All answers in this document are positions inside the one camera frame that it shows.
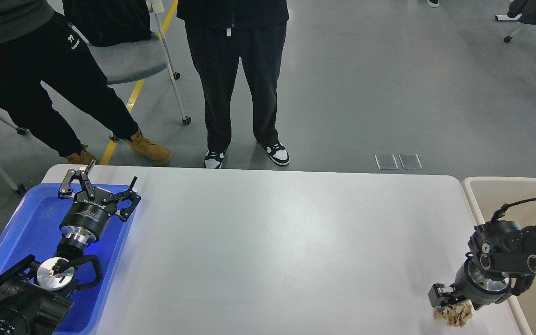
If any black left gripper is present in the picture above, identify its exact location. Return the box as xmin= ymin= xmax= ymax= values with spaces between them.
xmin=58 ymin=160 xmax=142 ymax=245

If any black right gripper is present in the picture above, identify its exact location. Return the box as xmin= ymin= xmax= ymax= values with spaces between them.
xmin=428 ymin=258 xmax=512 ymax=310

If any brown paper ball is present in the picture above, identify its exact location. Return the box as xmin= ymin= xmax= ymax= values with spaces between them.
xmin=433 ymin=300 xmax=473 ymax=328

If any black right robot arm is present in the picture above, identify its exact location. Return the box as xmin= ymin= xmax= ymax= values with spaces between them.
xmin=428 ymin=200 xmax=536 ymax=312

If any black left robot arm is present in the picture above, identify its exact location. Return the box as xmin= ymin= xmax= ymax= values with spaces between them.
xmin=0 ymin=163 xmax=141 ymax=335

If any clear floor plate right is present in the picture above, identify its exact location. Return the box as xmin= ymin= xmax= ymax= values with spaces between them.
xmin=399 ymin=154 xmax=423 ymax=170

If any clear floor plate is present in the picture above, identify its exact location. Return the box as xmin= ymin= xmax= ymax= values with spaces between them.
xmin=399 ymin=154 xmax=423 ymax=170
xmin=375 ymin=154 xmax=399 ymax=170

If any beige plastic bin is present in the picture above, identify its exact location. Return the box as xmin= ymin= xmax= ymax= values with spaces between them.
xmin=462 ymin=177 xmax=536 ymax=335

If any grey office chair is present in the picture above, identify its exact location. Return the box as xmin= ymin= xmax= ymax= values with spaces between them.
xmin=87 ymin=0 xmax=191 ymax=125

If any clear floor plate left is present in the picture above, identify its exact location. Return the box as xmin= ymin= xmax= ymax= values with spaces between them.
xmin=375 ymin=154 xmax=399 ymax=170

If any person with tan boots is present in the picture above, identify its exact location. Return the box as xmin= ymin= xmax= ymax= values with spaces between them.
xmin=0 ymin=0 xmax=172 ymax=165

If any black jacket on chair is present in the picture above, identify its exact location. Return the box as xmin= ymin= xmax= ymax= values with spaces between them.
xmin=62 ymin=0 xmax=152 ymax=47

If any person in black trousers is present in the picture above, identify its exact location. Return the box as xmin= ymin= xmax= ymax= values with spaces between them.
xmin=176 ymin=0 xmax=290 ymax=169

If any person in blue jeans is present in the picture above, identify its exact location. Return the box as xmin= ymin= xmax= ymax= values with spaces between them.
xmin=426 ymin=0 xmax=440 ymax=8

